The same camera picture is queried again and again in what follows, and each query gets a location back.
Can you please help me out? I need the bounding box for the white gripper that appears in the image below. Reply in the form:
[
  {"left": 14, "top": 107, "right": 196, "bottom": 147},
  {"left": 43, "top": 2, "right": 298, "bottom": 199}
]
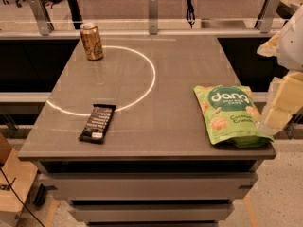
[{"left": 257, "top": 6, "right": 303, "bottom": 135}]

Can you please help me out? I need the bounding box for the orange soda can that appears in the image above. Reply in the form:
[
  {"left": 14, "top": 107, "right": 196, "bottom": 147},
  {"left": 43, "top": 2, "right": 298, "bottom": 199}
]
[{"left": 80, "top": 23, "right": 103, "bottom": 61}]

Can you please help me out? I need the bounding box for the green dang chips bag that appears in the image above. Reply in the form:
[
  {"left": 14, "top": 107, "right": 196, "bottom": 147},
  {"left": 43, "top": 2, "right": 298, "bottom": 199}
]
[{"left": 194, "top": 85, "right": 274, "bottom": 148}]

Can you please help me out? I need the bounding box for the black chocolate bar wrapper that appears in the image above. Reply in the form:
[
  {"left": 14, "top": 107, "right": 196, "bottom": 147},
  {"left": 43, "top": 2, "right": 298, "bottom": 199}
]
[{"left": 79, "top": 104, "right": 116, "bottom": 144}]

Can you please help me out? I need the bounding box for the grey drawer cabinet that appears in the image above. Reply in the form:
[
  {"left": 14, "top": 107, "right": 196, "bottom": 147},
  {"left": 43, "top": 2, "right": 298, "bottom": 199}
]
[{"left": 40, "top": 172, "right": 258, "bottom": 227}]

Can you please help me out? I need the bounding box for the wooden box on floor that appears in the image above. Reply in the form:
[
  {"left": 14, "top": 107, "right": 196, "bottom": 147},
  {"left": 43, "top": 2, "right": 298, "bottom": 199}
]
[{"left": 0, "top": 134, "right": 37, "bottom": 227}]

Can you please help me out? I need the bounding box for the right metal rail bracket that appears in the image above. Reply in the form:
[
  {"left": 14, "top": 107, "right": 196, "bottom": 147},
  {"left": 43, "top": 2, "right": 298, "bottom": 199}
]
[{"left": 258, "top": 0, "right": 280, "bottom": 33}]

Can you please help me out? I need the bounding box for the metal rail bracket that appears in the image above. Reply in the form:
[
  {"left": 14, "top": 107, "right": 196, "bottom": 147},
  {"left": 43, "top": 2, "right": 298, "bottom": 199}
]
[
  {"left": 258, "top": 0, "right": 280, "bottom": 33},
  {"left": 148, "top": 0, "right": 158, "bottom": 35},
  {"left": 27, "top": 0, "right": 52, "bottom": 36}
]

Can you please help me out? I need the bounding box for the hanging black cable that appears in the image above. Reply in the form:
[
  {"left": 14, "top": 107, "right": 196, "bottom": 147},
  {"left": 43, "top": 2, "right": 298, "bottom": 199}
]
[{"left": 184, "top": 0, "right": 196, "bottom": 29}]

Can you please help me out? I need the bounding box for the middle metal rail bracket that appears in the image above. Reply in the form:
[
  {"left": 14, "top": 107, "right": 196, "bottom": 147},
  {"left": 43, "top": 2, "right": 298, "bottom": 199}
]
[{"left": 148, "top": 0, "right": 158, "bottom": 35}]

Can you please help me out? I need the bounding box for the left metal rail bracket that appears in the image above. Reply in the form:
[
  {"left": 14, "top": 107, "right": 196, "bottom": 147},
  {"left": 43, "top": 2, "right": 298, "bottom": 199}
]
[{"left": 27, "top": 0, "right": 52, "bottom": 36}]

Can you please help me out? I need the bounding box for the horizontal metal rail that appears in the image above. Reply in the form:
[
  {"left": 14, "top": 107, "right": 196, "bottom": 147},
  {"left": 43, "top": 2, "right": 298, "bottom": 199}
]
[{"left": 0, "top": 29, "right": 279, "bottom": 40}]

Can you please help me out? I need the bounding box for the black floor cable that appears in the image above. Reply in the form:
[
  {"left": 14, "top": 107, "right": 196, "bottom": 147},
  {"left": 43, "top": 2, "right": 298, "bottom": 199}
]
[{"left": 0, "top": 167, "right": 45, "bottom": 227}]

